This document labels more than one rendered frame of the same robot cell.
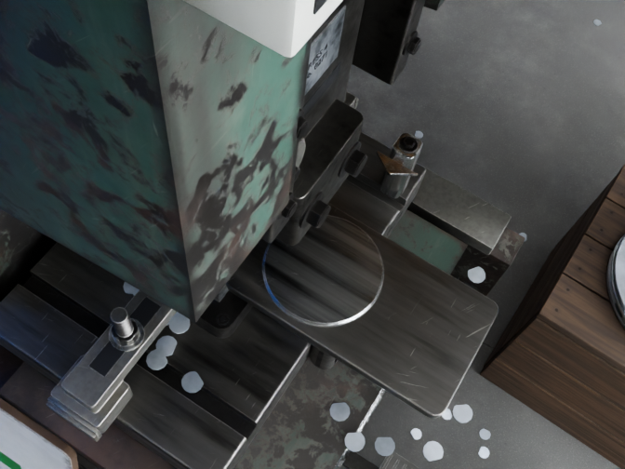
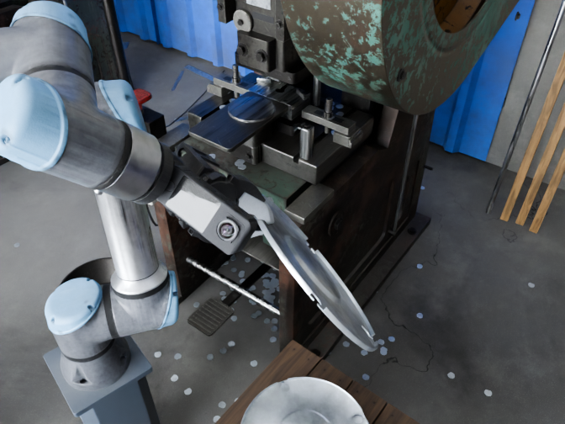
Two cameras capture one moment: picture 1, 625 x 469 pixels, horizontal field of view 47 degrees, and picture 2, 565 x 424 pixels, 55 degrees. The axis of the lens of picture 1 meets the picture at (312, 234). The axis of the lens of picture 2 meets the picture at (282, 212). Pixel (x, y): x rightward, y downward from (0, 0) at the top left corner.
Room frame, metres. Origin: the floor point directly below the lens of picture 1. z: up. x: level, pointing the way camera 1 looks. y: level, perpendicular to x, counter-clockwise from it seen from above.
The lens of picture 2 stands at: (0.69, -1.21, 1.53)
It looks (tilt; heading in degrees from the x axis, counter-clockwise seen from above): 42 degrees down; 103
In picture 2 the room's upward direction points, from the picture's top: straight up
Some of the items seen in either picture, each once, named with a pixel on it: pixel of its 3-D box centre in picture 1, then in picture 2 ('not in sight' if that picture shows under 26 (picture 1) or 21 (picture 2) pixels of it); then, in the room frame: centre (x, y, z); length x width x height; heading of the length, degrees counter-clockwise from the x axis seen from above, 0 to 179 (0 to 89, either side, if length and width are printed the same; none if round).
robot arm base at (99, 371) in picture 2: not in sight; (92, 348); (0.11, -0.63, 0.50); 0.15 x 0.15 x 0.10
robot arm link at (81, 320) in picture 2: not in sight; (81, 315); (0.12, -0.62, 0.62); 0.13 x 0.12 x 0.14; 29
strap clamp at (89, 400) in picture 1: (120, 341); (234, 80); (0.21, 0.16, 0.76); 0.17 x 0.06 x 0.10; 157
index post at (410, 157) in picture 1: (401, 165); (306, 140); (0.48, -0.09, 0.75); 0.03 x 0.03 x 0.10; 67
